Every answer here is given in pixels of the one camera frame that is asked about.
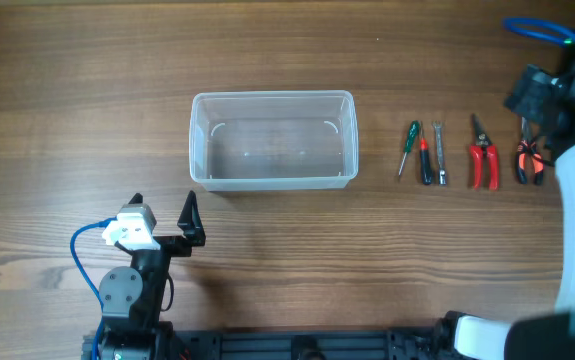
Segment red black screwdriver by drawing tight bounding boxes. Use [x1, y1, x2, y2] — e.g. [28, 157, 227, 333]
[419, 126, 434, 185]

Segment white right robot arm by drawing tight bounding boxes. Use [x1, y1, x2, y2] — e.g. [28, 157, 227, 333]
[431, 23, 575, 359]

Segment red handled cutters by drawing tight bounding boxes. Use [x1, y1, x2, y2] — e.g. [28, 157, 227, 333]
[469, 114, 500, 191]

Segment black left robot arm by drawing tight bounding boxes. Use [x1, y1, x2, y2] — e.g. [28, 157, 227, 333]
[90, 191, 206, 360]

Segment green handled screwdriver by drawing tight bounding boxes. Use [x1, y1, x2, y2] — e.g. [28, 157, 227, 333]
[398, 120, 420, 177]

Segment small silver wrench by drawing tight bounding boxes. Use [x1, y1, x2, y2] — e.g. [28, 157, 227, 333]
[432, 122, 447, 186]

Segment orange black needle-nose pliers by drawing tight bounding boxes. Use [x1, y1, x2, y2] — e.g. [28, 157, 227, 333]
[515, 117, 544, 186]

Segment clear plastic container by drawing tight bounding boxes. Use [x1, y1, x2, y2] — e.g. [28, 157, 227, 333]
[189, 90, 359, 192]

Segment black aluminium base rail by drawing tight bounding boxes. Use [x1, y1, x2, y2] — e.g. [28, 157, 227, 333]
[81, 325, 463, 360]

